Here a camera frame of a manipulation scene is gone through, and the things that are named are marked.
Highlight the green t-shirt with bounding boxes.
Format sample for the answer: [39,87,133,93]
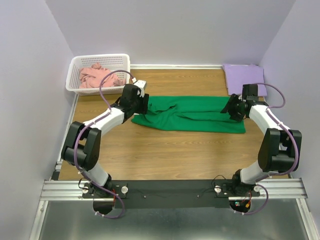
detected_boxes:
[131,96,246,134]

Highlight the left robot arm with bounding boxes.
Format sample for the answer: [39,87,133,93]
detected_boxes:
[61,80,149,193]

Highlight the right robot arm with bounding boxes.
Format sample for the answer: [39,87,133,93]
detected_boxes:
[221,94,302,194]

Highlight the folded purple t-shirt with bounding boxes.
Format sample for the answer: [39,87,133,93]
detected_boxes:
[222,64,265,96]

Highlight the white plastic basket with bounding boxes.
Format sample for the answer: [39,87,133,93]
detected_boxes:
[65,53,131,96]

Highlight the pink t-shirt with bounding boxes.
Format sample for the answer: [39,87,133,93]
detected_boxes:
[79,62,126,89]

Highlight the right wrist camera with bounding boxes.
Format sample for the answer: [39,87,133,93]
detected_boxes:
[241,84,259,102]

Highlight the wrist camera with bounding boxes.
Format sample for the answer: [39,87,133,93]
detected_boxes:
[134,80,147,98]
[241,84,259,102]

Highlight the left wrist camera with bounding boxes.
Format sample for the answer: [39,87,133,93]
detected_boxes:
[134,80,147,98]

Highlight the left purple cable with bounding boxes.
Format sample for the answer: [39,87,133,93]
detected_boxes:
[73,70,137,176]

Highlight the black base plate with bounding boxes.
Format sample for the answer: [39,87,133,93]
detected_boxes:
[82,178,260,209]

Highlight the aluminium rail frame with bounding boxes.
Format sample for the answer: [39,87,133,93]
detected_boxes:
[28,64,320,240]

